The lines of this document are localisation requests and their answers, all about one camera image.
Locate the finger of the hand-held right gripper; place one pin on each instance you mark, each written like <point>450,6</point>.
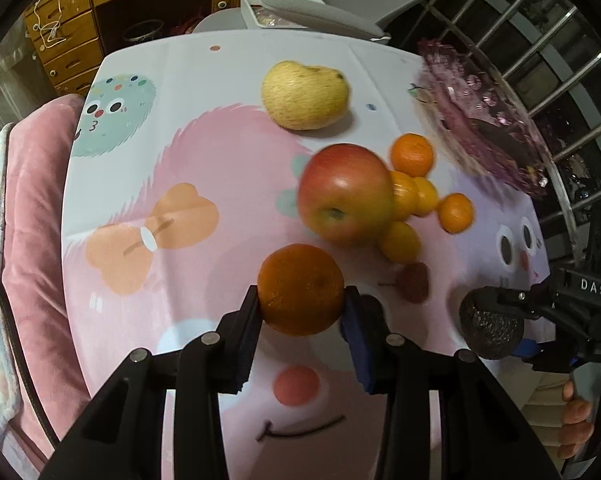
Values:
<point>528,347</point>
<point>510,300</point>

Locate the wooden desk with drawers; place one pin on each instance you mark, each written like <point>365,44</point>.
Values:
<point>75,25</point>

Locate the metal window railing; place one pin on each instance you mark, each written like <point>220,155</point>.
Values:
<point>555,50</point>

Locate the red lychee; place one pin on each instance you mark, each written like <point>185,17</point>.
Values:
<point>414,282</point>

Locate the purple glass fruit bowl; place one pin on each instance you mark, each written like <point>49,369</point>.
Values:
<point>480,120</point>

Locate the red apple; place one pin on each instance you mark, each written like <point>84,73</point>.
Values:
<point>343,192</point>

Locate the person's right hand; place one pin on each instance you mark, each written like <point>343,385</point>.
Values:
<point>576,422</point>

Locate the large orange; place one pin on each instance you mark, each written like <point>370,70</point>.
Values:
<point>300,290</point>

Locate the pink blanket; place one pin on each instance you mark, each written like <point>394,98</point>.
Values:
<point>35,210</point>

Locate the dark avocado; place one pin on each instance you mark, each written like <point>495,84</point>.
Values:
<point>490,332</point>

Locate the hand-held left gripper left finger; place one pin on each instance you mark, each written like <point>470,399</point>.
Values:
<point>245,340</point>

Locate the yellow pear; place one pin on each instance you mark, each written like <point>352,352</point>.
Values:
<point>303,95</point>

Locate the metal pot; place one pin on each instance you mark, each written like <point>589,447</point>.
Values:
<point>143,30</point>

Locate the small tangerine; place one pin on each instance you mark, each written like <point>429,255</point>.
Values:
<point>404,197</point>
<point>412,154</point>
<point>455,212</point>
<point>426,196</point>
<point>400,242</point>

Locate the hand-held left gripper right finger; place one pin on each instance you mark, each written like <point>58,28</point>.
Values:
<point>356,340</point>

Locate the cartoon printed tablecloth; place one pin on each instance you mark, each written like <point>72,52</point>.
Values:
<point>205,135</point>

